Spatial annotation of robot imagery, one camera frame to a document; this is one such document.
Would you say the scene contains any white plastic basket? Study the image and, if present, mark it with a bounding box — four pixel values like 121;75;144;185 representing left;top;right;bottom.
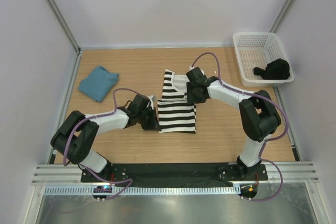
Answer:
233;32;295;87

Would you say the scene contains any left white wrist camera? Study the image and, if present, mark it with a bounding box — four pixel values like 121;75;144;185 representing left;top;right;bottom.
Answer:
148;95;156;110

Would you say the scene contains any black white striped tank top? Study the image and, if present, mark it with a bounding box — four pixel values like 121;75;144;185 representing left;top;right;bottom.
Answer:
157;69;196;134

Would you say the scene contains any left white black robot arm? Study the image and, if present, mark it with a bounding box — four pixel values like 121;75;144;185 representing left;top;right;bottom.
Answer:
50;94;158;182

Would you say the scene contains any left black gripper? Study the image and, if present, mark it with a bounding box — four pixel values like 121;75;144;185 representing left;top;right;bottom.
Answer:
138;107;162;131

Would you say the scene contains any white slotted cable duct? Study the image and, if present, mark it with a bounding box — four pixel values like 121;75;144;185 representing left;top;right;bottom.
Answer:
44;185;240;196

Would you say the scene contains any teal tank top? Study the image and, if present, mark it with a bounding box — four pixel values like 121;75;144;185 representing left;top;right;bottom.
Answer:
78;66;119;103

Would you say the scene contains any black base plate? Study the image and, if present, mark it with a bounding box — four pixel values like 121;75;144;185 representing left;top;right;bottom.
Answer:
81;162;268;188

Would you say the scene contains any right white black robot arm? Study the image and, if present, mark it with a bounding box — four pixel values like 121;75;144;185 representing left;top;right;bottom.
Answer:
186;67;281;180

